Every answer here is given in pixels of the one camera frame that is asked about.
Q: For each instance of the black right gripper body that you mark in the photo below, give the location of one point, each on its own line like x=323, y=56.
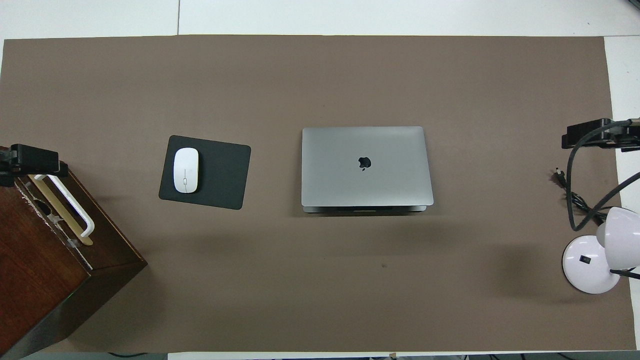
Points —
x=597, y=134

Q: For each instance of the black mouse pad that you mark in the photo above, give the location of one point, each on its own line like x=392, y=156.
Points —
x=225, y=175

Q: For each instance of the brass plate on box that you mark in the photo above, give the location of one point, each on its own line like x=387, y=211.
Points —
x=47, y=196

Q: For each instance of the brown table mat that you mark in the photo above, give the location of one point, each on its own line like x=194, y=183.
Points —
x=300, y=290

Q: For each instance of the dark brown wooden box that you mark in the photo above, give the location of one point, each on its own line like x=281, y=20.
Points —
x=35, y=265

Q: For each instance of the white computer mouse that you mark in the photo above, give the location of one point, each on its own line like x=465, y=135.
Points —
x=186, y=170

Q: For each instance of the grey aluminium laptop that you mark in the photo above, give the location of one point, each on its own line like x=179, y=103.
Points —
x=365, y=185

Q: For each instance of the white desk lamp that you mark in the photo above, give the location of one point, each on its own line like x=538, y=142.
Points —
x=587, y=260

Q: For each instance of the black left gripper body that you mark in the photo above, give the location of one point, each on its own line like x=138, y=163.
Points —
x=35, y=159

